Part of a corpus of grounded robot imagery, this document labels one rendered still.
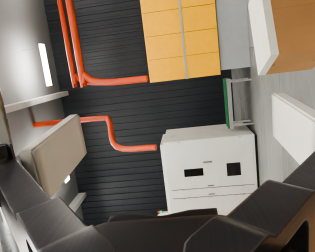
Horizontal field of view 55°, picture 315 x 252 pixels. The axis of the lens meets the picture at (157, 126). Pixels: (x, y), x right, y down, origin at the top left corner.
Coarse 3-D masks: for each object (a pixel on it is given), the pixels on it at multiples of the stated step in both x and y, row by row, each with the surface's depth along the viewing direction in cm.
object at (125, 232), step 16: (208, 208) 9; (112, 224) 8; (128, 224) 8; (144, 224) 8; (160, 224) 8; (176, 224) 8; (192, 224) 8; (112, 240) 8; (128, 240) 7; (144, 240) 7; (160, 240) 7; (176, 240) 7
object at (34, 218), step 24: (0, 144) 14; (0, 168) 13; (24, 168) 13; (0, 192) 11; (24, 192) 11; (24, 216) 8; (48, 216) 8; (72, 216) 8; (24, 240) 8; (48, 240) 7; (72, 240) 6; (96, 240) 6
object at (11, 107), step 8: (40, 96) 952; (48, 96) 953; (56, 96) 1011; (8, 104) 774; (16, 104) 771; (24, 104) 809; (32, 104) 850; (72, 200) 1126; (80, 200) 1128; (72, 208) 1058
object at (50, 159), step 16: (64, 128) 18; (80, 128) 21; (32, 144) 15; (48, 144) 16; (64, 144) 18; (80, 144) 21; (32, 160) 14; (48, 160) 16; (64, 160) 18; (80, 160) 21; (32, 176) 15; (48, 176) 16; (64, 176) 18; (48, 192) 15
